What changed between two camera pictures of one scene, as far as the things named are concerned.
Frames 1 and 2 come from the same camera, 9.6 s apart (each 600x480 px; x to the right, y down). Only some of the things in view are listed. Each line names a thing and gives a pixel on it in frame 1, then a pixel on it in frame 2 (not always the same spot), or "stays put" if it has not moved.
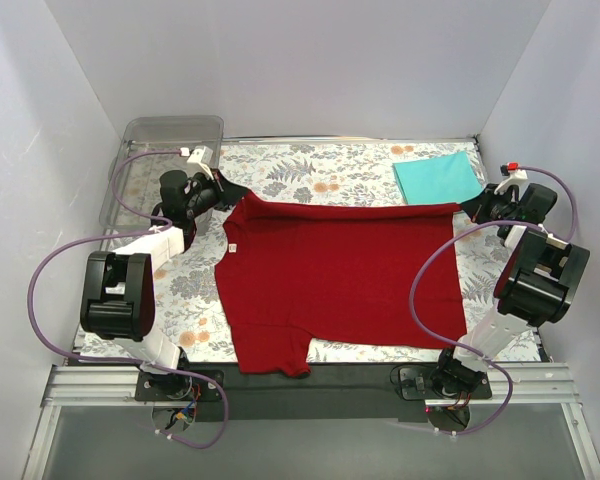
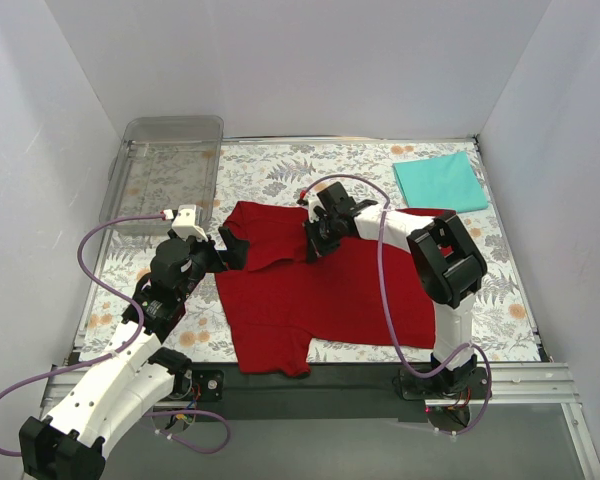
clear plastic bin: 151,147 stays put
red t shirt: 290,273 stays put
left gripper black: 220,189 → 212,255
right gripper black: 483,206 → 320,234
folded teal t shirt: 438,180 stays put
